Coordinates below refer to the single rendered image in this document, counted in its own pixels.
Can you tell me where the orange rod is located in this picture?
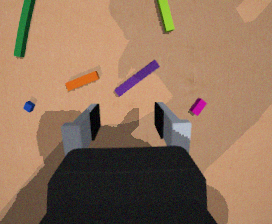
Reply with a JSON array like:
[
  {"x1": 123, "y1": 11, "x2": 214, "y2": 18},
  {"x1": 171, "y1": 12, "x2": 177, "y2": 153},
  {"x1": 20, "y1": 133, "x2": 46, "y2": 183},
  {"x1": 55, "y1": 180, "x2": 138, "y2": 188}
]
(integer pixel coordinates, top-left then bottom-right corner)
[{"x1": 65, "y1": 71, "x2": 100, "y2": 91}]

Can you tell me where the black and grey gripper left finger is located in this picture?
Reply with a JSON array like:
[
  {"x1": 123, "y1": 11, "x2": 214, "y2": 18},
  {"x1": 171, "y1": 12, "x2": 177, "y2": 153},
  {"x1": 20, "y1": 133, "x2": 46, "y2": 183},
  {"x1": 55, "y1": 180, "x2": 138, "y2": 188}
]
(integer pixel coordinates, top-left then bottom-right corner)
[{"x1": 61, "y1": 103, "x2": 101, "y2": 156}]

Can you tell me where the small blue cube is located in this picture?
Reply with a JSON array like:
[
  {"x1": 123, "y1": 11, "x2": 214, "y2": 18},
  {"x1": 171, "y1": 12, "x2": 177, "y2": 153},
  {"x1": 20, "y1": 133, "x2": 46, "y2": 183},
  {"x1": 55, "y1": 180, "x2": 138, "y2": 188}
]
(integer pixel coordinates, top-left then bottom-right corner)
[{"x1": 23, "y1": 101, "x2": 35, "y2": 112}]

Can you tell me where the purple rod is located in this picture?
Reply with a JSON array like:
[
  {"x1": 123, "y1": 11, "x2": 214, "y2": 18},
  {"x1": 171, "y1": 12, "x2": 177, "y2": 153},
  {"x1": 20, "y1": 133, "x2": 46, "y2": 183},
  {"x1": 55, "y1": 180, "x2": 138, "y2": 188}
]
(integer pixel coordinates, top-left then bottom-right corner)
[{"x1": 114, "y1": 60, "x2": 160, "y2": 97}]

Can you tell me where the small magenta block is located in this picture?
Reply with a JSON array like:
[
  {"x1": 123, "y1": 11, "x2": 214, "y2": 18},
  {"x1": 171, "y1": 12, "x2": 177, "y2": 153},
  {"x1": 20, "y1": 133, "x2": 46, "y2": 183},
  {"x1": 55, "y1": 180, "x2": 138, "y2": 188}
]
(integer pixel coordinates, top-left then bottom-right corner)
[{"x1": 190, "y1": 98, "x2": 207, "y2": 116}]

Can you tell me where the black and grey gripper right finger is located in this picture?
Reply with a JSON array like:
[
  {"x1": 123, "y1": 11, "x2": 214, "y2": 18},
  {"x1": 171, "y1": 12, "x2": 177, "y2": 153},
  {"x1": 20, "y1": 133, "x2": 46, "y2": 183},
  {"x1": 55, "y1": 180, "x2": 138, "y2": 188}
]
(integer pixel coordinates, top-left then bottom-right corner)
[{"x1": 154, "y1": 102, "x2": 192, "y2": 153}]

